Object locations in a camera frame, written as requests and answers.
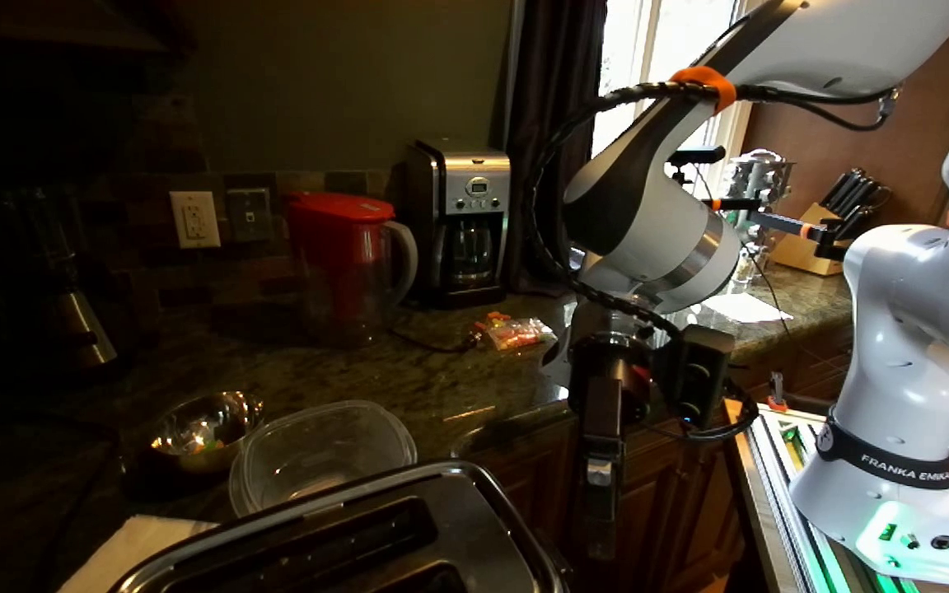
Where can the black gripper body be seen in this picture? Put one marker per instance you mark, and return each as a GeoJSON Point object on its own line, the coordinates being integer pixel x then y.
{"type": "Point", "coordinates": [597, 398]}

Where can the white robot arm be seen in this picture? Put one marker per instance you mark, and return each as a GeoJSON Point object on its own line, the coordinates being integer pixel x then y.
{"type": "Point", "coordinates": [876, 479]}

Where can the black chrome toaster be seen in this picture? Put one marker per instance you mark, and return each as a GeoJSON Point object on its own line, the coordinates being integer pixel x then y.
{"type": "Point", "coordinates": [430, 527]}

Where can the bag of colourful candy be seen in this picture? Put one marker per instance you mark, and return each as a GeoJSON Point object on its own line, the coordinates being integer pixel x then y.
{"type": "Point", "coordinates": [508, 333]}

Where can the silver black coffee maker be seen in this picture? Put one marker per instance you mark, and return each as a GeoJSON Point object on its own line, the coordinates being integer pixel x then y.
{"type": "Point", "coordinates": [458, 204]}

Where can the wooden knife block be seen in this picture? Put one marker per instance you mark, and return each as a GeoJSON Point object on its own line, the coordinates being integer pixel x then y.
{"type": "Point", "coordinates": [823, 236]}

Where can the red water filter pitcher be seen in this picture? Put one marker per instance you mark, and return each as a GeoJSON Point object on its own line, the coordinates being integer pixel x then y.
{"type": "Point", "coordinates": [355, 265]}

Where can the clear plastic food container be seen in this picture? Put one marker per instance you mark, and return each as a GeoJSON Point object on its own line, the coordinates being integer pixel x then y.
{"type": "Point", "coordinates": [318, 448]}

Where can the small shiny metal bowl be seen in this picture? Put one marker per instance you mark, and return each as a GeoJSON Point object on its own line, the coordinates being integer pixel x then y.
{"type": "Point", "coordinates": [194, 435]}

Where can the white wall outlet plate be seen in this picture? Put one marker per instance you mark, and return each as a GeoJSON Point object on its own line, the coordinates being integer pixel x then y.
{"type": "Point", "coordinates": [194, 220]}

